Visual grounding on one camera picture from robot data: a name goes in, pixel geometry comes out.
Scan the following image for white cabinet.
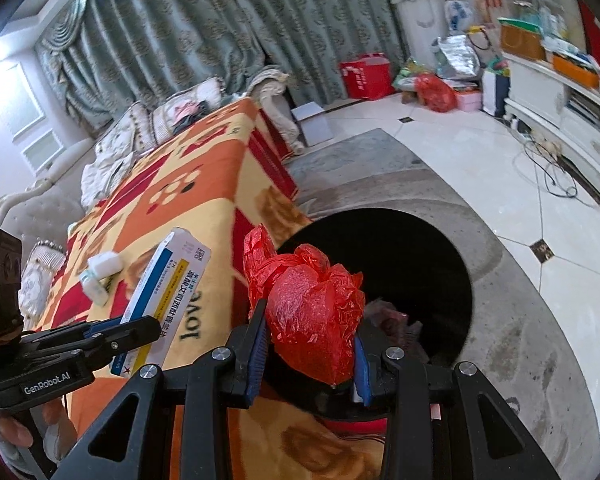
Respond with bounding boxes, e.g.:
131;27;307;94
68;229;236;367
502;52;600;211

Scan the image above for striped fringed pillow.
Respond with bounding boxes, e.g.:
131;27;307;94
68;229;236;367
20;241;67;331

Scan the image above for grey tufted sofa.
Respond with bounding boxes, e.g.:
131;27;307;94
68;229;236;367
0;67;306;261

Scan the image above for black trash bin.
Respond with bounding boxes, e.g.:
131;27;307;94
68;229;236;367
275;208;476;423

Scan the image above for pink clothes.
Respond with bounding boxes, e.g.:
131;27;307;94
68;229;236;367
172;100;211;123

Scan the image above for orange box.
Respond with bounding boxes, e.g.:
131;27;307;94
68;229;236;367
552;55;600;88

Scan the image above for cream floral pillow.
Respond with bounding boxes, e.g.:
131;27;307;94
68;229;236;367
152;77;223;138
94;101;153;171

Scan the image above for person's left hand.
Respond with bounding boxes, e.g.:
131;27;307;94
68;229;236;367
0;392;81;480

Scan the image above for small white box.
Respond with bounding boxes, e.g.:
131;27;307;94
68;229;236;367
89;251;122;278

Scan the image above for white quilted cushion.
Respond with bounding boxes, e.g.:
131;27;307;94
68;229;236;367
80;152;136;208

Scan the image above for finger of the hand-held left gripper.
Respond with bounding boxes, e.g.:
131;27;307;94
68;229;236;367
80;316;162;361
22;318;127;348

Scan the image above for red plastic bag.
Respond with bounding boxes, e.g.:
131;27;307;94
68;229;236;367
242;224;367;386
414;73;458;113

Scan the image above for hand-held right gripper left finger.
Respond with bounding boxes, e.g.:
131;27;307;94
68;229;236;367
65;299;270;480

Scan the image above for brown gift bag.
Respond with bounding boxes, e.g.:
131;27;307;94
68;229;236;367
500;19;546;61

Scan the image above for pink box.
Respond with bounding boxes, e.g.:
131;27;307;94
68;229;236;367
455;87;482;111

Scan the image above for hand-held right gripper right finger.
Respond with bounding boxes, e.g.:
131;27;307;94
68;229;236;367
350;332;561;480

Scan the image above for orange red printed blanket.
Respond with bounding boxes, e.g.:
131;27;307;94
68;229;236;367
37;96;386;480

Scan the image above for green patterned curtain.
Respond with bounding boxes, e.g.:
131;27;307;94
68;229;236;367
34;0;411;133

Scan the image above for white cardboard box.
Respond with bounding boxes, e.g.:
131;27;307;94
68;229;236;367
292;102;333;147

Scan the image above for silver foil bag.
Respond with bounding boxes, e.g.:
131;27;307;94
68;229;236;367
437;35;481;80

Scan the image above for white blue-yellow medicine box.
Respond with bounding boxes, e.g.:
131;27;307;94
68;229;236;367
109;227;213;376

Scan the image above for small pale bottle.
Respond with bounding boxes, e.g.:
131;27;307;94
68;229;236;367
82;272;112;306

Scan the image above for floor cables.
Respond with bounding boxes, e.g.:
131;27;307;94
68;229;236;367
510;130;600;206

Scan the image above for filled red plastic bag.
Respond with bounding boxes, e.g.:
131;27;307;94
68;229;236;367
414;73;458;113

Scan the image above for white lace-covered column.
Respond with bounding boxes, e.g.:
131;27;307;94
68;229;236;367
377;0;461;56

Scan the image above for white blue bag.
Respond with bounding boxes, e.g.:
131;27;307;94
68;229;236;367
481;67;511;116

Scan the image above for green printed bag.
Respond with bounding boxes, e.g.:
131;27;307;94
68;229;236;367
392;57;431;93

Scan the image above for white blue-print plastic bag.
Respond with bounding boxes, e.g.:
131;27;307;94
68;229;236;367
445;0;470;31

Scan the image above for red gift box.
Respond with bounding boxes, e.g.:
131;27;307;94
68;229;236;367
339;53;395;101

